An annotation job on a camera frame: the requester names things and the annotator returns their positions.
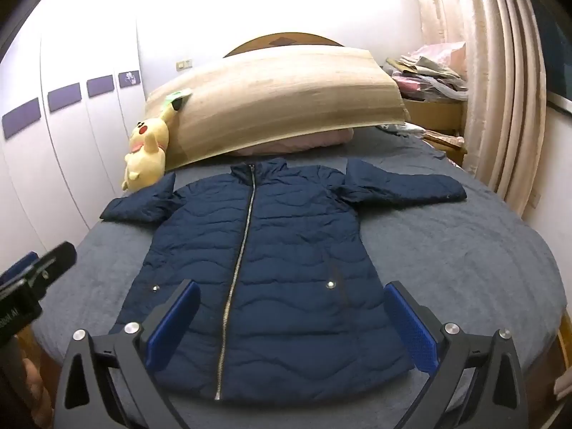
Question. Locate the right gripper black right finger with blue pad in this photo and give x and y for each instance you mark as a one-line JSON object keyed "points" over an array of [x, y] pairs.
{"points": [[475, 381]]}

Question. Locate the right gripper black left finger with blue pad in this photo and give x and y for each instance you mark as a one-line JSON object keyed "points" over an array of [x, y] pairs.
{"points": [[86, 394]]}

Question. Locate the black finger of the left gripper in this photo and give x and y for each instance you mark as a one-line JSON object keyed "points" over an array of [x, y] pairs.
{"points": [[51, 266]]}

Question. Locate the navy blue quilted jacket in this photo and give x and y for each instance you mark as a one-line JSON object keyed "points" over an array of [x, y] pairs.
{"points": [[292, 307]]}

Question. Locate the yellow Pikachu plush toy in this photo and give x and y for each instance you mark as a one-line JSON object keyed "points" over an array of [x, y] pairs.
{"points": [[145, 163]]}

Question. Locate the wooden bedside cabinet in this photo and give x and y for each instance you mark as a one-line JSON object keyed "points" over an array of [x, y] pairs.
{"points": [[443, 122]]}

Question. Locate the pink pillow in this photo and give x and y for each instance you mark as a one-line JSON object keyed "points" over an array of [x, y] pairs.
{"points": [[297, 144]]}

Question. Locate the wooden headboard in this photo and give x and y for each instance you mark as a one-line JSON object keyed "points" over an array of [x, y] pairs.
{"points": [[282, 39]]}

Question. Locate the beige pink curtain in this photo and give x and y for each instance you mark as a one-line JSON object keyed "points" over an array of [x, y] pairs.
{"points": [[505, 118]]}

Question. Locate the wooden bed frame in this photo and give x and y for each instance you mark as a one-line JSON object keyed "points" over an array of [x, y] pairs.
{"points": [[548, 383]]}

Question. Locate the white wardrobe purple handles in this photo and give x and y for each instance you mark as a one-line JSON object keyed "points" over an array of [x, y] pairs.
{"points": [[71, 93]]}

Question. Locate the wall power socket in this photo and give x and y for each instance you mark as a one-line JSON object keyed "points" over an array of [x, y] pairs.
{"points": [[183, 65]]}

